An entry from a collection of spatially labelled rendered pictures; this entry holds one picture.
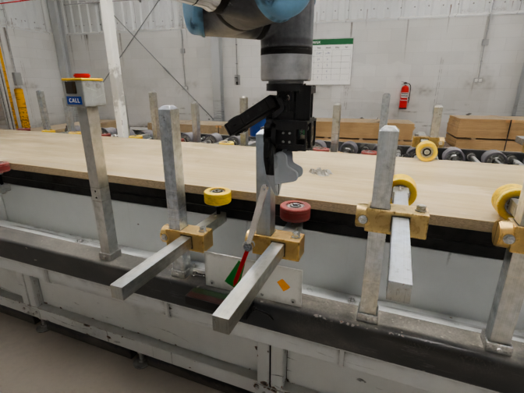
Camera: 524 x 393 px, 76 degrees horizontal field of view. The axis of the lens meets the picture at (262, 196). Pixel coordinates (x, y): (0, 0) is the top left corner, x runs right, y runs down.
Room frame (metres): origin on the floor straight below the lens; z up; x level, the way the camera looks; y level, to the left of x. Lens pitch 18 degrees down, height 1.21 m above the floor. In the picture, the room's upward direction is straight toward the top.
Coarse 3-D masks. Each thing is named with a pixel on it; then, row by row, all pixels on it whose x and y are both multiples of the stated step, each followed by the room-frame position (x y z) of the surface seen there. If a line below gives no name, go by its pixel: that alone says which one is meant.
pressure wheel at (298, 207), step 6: (282, 204) 0.83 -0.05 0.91; (288, 204) 0.83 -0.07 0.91; (294, 204) 0.82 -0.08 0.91; (300, 204) 0.83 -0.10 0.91; (306, 204) 0.83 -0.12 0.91; (282, 210) 0.80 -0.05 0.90; (288, 210) 0.79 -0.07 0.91; (294, 210) 0.79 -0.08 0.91; (300, 210) 0.79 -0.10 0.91; (306, 210) 0.79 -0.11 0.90; (282, 216) 0.80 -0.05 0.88; (288, 216) 0.79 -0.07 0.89; (294, 216) 0.78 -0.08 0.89; (300, 216) 0.79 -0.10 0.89; (306, 216) 0.79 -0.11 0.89; (294, 222) 0.79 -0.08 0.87; (300, 222) 0.79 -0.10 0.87
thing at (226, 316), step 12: (288, 228) 0.78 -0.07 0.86; (300, 228) 0.82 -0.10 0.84; (264, 252) 0.65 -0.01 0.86; (276, 252) 0.65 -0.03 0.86; (264, 264) 0.60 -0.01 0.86; (276, 264) 0.64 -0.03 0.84; (252, 276) 0.56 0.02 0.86; (264, 276) 0.58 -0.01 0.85; (240, 288) 0.52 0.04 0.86; (252, 288) 0.52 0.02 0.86; (228, 300) 0.48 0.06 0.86; (240, 300) 0.48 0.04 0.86; (252, 300) 0.52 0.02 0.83; (216, 312) 0.45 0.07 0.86; (228, 312) 0.45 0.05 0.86; (240, 312) 0.47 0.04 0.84; (216, 324) 0.44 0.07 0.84; (228, 324) 0.43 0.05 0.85
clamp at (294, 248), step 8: (248, 232) 0.74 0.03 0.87; (256, 232) 0.73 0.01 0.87; (280, 232) 0.73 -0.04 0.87; (288, 232) 0.73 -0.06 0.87; (256, 240) 0.72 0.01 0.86; (264, 240) 0.71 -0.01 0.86; (272, 240) 0.70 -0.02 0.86; (280, 240) 0.70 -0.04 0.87; (288, 240) 0.69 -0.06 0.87; (296, 240) 0.69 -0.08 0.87; (304, 240) 0.72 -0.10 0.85; (256, 248) 0.72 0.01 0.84; (264, 248) 0.71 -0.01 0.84; (288, 248) 0.69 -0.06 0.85; (296, 248) 0.68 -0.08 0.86; (288, 256) 0.69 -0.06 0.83; (296, 256) 0.68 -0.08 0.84
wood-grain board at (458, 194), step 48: (0, 144) 1.79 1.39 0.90; (48, 144) 1.79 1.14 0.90; (144, 144) 1.79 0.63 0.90; (192, 144) 1.79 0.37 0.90; (192, 192) 1.03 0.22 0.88; (240, 192) 0.97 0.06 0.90; (288, 192) 0.95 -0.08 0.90; (336, 192) 0.95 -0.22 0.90; (432, 192) 0.95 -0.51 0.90; (480, 192) 0.95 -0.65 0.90
